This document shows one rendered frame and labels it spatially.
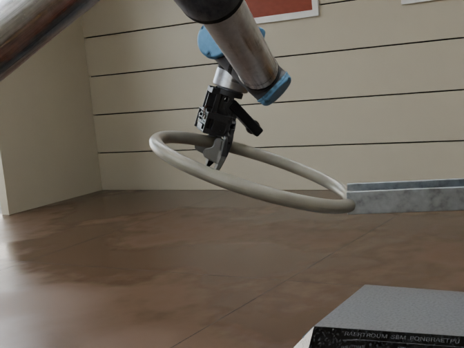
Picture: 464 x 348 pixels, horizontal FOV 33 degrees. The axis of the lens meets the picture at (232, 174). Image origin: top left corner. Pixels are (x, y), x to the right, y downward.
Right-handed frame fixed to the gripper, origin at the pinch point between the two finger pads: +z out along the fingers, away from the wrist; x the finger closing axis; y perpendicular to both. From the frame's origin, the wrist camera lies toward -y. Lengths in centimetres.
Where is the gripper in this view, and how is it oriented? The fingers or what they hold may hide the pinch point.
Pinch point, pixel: (214, 167)
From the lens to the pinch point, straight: 197.8
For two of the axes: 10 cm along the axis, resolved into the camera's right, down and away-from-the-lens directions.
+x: 3.4, 2.8, -9.0
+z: -2.9, 9.4, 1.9
